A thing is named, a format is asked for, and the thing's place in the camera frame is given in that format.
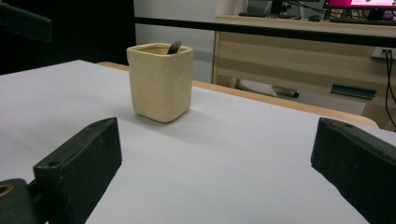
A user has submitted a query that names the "black keyboard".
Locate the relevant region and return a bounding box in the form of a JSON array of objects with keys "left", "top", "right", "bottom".
[{"left": 329, "top": 17, "right": 396, "bottom": 27}]

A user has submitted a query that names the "black curtain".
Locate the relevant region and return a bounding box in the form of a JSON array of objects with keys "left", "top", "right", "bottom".
[{"left": 0, "top": 0, "right": 136, "bottom": 77}]

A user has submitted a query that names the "black hanging desk cable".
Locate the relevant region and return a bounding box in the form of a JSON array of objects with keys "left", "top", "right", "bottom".
[{"left": 384, "top": 49, "right": 396, "bottom": 123}]

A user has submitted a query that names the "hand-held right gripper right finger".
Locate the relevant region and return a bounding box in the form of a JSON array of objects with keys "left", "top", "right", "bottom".
[{"left": 310, "top": 117, "right": 396, "bottom": 224}]

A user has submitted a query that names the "grey chair base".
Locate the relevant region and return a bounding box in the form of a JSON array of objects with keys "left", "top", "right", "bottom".
[{"left": 235, "top": 77, "right": 301, "bottom": 99}]

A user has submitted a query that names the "white cabinet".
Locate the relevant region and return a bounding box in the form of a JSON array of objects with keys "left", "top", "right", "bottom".
[{"left": 134, "top": 0, "right": 219, "bottom": 84}]

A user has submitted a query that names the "black makeup brush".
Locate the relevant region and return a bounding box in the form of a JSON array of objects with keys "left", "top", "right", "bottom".
[{"left": 166, "top": 39, "right": 182, "bottom": 56}]

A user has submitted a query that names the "white power socket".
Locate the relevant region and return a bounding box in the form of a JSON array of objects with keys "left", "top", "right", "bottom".
[{"left": 371, "top": 46, "right": 396, "bottom": 61}]

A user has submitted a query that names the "white table mat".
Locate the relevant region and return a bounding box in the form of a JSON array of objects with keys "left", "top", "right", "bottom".
[{"left": 0, "top": 59, "right": 396, "bottom": 224}]

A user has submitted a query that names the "light wooden desk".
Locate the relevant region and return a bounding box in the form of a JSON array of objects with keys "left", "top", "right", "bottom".
[{"left": 211, "top": 14, "right": 396, "bottom": 132}]

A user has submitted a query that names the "lit pink monitor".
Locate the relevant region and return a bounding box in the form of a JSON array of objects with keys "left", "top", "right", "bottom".
[{"left": 323, "top": 0, "right": 396, "bottom": 10}]

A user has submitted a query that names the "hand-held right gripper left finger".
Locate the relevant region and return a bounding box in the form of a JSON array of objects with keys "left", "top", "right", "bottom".
[{"left": 33, "top": 117, "right": 123, "bottom": 224}]

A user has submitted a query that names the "beige square cup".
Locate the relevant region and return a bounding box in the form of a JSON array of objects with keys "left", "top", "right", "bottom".
[{"left": 126, "top": 42, "right": 194, "bottom": 123}]

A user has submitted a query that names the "dark monitor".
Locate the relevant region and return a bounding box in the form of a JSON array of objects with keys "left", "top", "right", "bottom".
[{"left": 247, "top": 0, "right": 301, "bottom": 15}]

